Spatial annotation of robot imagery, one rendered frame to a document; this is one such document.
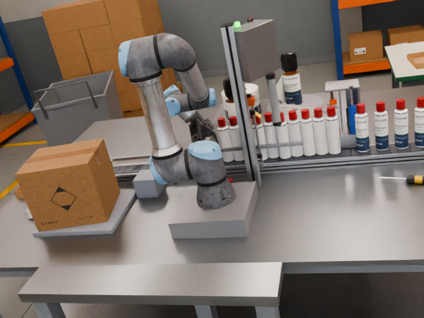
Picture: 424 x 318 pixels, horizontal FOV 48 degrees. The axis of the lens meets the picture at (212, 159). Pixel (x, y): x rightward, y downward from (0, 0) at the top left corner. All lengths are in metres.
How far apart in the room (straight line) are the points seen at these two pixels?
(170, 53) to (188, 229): 0.62
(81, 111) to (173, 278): 2.69
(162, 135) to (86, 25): 3.90
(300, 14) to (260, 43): 4.63
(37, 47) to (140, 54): 6.17
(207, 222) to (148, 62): 0.59
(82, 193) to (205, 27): 4.93
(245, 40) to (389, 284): 1.31
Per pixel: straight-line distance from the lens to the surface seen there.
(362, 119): 1.98
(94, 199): 1.93
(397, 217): 1.73
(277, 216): 1.78
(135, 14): 5.30
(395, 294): 2.34
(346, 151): 2.07
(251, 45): 1.76
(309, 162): 2.03
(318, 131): 2.00
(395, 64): 3.42
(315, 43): 6.48
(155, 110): 1.66
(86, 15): 5.47
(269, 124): 2.01
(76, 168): 1.88
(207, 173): 1.71
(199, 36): 6.68
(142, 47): 1.60
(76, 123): 4.14
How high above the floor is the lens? 1.80
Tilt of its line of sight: 25 degrees down
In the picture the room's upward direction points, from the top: 12 degrees counter-clockwise
